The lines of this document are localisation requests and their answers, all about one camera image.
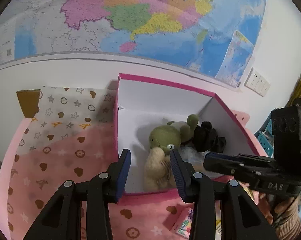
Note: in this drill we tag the person's hand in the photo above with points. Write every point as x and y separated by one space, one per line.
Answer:
290 223

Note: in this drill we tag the white wall switch panel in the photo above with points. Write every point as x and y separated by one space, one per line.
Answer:
257 83

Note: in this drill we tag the green frog plush toy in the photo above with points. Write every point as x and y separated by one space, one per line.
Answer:
172 135

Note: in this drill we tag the beige plush toy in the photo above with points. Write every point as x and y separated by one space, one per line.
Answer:
157 171

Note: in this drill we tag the pink small snack packet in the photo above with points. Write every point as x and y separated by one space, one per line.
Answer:
182 226

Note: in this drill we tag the blue plastic basket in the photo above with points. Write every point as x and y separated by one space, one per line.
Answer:
265 137

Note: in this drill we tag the colourful wall map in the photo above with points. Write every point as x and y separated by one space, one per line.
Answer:
213 38

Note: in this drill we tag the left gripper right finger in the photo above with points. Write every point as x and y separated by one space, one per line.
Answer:
240 216

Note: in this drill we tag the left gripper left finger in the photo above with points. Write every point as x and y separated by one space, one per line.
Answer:
61 216

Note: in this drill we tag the black soft cloth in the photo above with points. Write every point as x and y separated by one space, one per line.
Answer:
205 138

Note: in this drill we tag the pink patterned blanket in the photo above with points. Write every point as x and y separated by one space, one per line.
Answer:
72 137

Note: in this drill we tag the pink cardboard storage box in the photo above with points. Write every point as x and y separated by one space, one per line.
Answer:
143 103

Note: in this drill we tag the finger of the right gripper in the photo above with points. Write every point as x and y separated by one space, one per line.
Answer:
220 163

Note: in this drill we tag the brown paper piece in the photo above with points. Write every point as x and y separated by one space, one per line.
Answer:
28 101

